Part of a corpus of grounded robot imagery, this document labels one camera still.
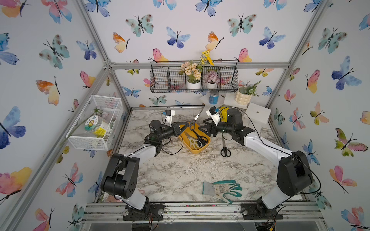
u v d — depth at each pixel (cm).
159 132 70
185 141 98
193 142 98
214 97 99
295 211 75
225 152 96
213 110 70
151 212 73
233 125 66
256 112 98
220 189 81
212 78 89
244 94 86
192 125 81
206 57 82
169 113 75
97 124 63
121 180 45
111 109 77
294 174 44
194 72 81
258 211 66
